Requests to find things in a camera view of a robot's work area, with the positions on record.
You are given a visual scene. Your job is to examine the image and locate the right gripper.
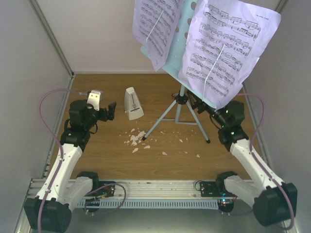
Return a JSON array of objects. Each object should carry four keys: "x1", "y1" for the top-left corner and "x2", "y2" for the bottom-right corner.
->
[{"x1": 187, "y1": 83, "x2": 228, "y2": 128}]

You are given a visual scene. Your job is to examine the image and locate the white metronome body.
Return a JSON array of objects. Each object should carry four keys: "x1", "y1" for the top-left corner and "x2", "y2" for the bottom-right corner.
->
[{"x1": 124, "y1": 87, "x2": 144, "y2": 120}]

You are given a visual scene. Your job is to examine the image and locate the light blue music stand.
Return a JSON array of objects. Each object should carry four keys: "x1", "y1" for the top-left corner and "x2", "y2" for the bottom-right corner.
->
[{"x1": 142, "y1": 0, "x2": 210, "y2": 143}]

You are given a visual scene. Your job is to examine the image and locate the sheet music paper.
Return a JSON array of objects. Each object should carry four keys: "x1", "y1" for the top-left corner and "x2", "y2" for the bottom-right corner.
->
[
  {"x1": 132, "y1": 0, "x2": 184, "y2": 71},
  {"x1": 178, "y1": 0, "x2": 281, "y2": 109}
]

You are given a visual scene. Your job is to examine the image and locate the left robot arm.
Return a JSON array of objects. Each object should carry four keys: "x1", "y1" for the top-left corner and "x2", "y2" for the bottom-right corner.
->
[{"x1": 24, "y1": 96, "x2": 117, "y2": 233}]

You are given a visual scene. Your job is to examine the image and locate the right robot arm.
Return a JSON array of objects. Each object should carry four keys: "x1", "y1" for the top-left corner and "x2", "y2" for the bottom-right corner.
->
[{"x1": 187, "y1": 91, "x2": 298, "y2": 231}]

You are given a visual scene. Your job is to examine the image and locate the white debris pile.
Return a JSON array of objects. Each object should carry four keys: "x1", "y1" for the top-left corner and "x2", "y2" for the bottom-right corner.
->
[{"x1": 124, "y1": 128, "x2": 146, "y2": 146}]

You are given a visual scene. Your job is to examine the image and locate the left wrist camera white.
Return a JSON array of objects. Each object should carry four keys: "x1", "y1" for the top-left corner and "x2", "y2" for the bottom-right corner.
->
[{"x1": 87, "y1": 90, "x2": 103, "y2": 111}]

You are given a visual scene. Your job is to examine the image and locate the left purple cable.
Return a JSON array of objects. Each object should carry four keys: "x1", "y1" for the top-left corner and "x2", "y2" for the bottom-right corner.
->
[{"x1": 38, "y1": 88, "x2": 89, "y2": 231}]

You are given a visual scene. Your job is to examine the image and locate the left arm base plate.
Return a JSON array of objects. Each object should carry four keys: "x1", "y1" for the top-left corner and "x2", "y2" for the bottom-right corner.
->
[{"x1": 95, "y1": 181, "x2": 115, "y2": 198}]

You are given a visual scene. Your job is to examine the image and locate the aluminium front rail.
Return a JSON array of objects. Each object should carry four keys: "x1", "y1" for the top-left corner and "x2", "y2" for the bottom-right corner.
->
[{"x1": 26, "y1": 179, "x2": 235, "y2": 200}]

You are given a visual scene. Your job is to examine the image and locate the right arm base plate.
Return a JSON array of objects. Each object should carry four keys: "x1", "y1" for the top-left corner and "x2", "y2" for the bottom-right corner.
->
[{"x1": 199, "y1": 181, "x2": 220, "y2": 197}]

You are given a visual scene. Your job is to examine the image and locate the slotted cable duct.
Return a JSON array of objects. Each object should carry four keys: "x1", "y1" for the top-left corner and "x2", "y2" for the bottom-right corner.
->
[{"x1": 86, "y1": 199, "x2": 218, "y2": 210}]

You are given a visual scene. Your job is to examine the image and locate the left aluminium frame post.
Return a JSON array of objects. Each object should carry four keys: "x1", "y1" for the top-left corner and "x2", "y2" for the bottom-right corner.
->
[{"x1": 29, "y1": 0, "x2": 74, "y2": 79}]

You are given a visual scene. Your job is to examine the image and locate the aluminium frame post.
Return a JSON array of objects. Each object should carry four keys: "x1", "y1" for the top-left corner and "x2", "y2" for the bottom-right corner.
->
[
  {"x1": 275, "y1": 0, "x2": 290, "y2": 14},
  {"x1": 29, "y1": 0, "x2": 74, "y2": 79}
]

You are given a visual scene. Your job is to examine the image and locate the right aluminium frame post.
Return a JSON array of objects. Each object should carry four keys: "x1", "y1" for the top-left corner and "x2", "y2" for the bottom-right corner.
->
[{"x1": 275, "y1": 0, "x2": 290, "y2": 14}]

